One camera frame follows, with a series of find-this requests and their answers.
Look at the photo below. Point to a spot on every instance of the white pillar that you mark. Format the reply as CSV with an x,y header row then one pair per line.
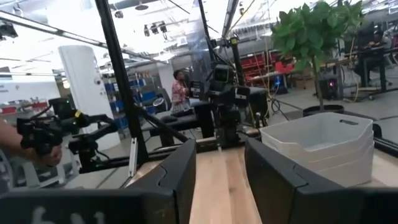
x,y
84,87

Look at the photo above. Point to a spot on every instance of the green leafy artificial plant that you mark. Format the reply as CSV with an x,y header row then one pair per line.
x,y
311,31

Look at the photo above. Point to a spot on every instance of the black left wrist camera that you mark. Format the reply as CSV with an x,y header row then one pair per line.
x,y
223,74

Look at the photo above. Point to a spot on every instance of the grey plastic basket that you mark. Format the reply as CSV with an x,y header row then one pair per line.
x,y
311,128
342,175
342,158

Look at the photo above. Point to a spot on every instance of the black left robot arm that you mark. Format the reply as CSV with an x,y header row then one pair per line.
x,y
228,124

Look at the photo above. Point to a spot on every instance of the shelf with red bins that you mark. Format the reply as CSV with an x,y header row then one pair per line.
x,y
258,62

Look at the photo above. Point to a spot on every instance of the person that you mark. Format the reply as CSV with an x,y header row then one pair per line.
x,y
380,38
12,140
179,93

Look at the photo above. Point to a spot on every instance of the black computer tower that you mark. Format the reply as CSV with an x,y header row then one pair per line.
x,y
330,84

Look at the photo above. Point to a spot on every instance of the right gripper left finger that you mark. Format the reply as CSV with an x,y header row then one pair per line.
x,y
186,174

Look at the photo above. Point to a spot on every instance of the dark grey side table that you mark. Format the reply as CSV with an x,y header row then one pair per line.
x,y
183,121

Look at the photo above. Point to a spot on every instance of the black aluminium rig frame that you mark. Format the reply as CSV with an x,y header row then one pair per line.
x,y
115,46

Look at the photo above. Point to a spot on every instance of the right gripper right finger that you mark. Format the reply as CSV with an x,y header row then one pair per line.
x,y
270,186

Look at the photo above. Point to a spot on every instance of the shelf with blue bins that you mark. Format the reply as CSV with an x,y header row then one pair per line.
x,y
141,93

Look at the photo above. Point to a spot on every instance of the black work desk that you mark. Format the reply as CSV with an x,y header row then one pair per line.
x,y
373,56

